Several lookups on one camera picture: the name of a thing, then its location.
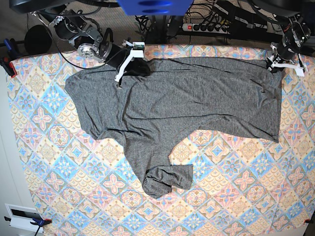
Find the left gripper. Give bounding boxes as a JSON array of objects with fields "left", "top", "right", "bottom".
[{"left": 266, "top": 43, "right": 307, "bottom": 77}]

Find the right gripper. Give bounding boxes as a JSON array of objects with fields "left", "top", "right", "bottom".
[{"left": 113, "top": 41, "right": 151, "bottom": 83}]

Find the grey t-shirt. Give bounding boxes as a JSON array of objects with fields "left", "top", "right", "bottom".
[{"left": 65, "top": 57, "right": 282, "bottom": 199}]

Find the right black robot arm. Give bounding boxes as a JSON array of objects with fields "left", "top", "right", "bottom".
[{"left": 31, "top": 4, "right": 151, "bottom": 83}]

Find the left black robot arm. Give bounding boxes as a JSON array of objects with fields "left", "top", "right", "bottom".
[{"left": 266, "top": 14, "right": 311, "bottom": 77}]

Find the black power strip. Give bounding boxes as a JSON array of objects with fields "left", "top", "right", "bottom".
[{"left": 182, "top": 23, "right": 230, "bottom": 34}]

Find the red blue table clamp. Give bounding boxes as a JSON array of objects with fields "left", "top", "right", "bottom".
[{"left": 0, "top": 38, "right": 20, "bottom": 78}]

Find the patterned colourful tablecloth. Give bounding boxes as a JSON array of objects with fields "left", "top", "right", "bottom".
[{"left": 6, "top": 52, "right": 315, "bottom": 236}]

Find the orange blue corner clamp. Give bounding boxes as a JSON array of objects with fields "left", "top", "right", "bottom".
[{"left": 4, "top": 216, "right": 52, "bottom": 236}]

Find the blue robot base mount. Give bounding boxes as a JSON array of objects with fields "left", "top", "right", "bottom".
[{"left": 117, "top": 0, "right": 193, "bottom": 16}]

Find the white wall outlet box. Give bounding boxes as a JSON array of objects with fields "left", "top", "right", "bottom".
[{"left": 5, "top": 204, "right": 41, "bottom": 233}]

